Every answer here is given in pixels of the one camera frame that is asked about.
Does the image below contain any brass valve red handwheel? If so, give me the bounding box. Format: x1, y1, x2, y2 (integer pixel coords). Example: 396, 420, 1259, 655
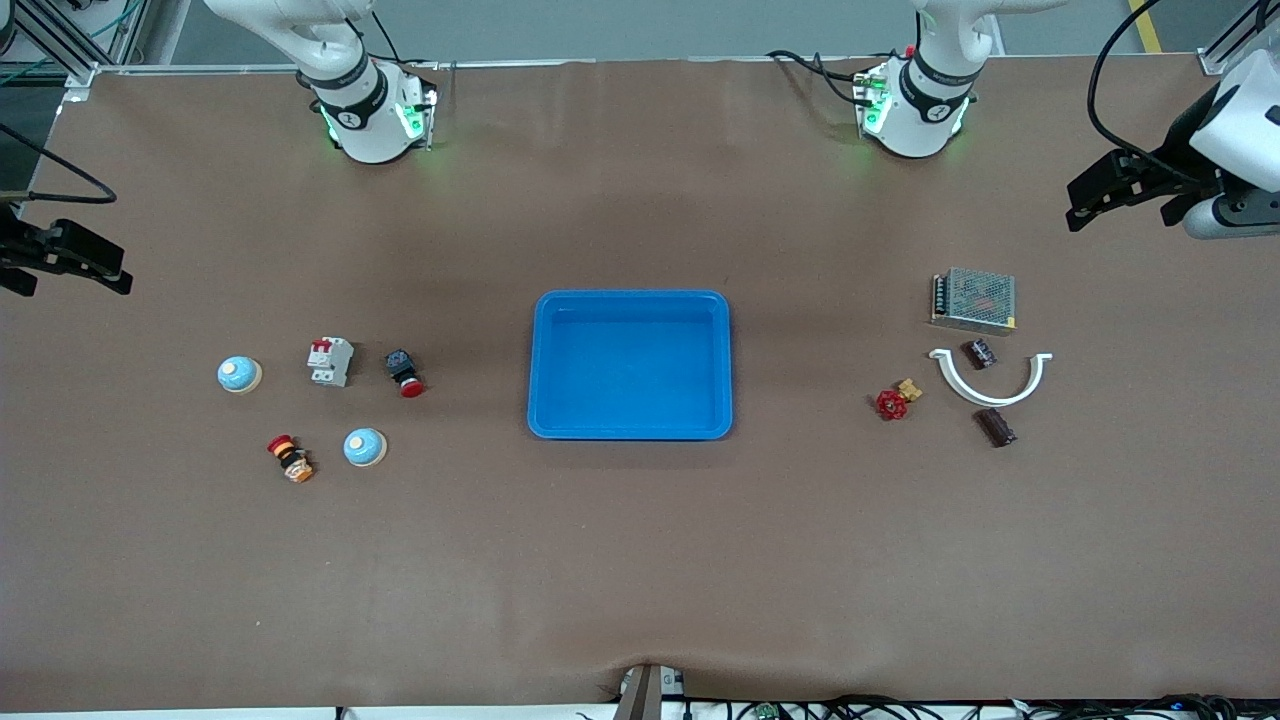
875, 377, 924, 422

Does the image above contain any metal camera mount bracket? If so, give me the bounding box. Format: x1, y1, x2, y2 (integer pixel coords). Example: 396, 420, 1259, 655
612, 662, 687, 720

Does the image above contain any black base cable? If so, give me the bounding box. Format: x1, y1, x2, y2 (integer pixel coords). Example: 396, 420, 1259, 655
766, 48, 886, 109

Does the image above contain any metal mesh power supply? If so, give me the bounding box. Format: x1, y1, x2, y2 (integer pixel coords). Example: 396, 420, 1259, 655
929, 266, 1018, 336

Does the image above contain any blue plastic tray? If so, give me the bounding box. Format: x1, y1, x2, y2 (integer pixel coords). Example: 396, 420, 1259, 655
527, 289, 734, 441

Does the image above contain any black aluminium frame strut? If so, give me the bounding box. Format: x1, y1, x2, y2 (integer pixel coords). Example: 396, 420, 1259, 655
0, 0, 151, 81

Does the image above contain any white half-ring pipe clamp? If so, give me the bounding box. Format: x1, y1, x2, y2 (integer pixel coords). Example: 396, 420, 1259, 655
928, 347, 1054, 408

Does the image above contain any red mushroom push button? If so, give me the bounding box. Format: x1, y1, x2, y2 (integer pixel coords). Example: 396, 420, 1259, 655
385, 348, 427, 399

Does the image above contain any black cable bundle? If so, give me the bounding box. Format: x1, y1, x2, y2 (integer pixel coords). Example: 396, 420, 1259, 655
690, 693, 1241, 720

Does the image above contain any white circuit breaker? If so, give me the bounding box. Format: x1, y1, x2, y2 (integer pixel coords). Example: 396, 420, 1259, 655
306, 336, 355, 388

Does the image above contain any red yellow emergency stop button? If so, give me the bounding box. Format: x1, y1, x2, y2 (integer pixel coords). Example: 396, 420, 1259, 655
266, 433, 315, 485

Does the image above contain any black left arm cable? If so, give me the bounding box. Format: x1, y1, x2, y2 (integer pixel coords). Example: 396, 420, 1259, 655
1088, 0, 1216, 186

